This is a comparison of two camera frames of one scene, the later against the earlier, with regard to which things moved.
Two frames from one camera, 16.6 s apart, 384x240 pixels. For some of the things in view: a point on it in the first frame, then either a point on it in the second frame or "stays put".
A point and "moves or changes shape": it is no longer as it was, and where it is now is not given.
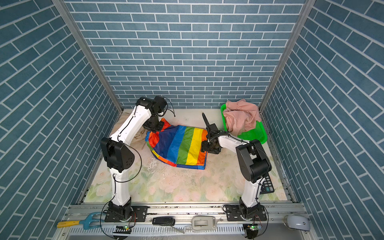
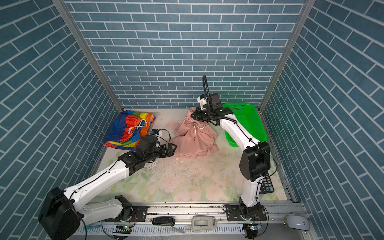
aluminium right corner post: [281, 68] stays put
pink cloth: [241, 116] → [194, 138]
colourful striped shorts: [179, 146] moves or changes shape
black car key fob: [163, 221] stays put
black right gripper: [204, 147] → [197, 112]
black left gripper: [159, 129] → [170, 151]
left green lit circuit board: [122, 229] stays put
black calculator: [267, 186] stays put
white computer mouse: [297, 222] stays put
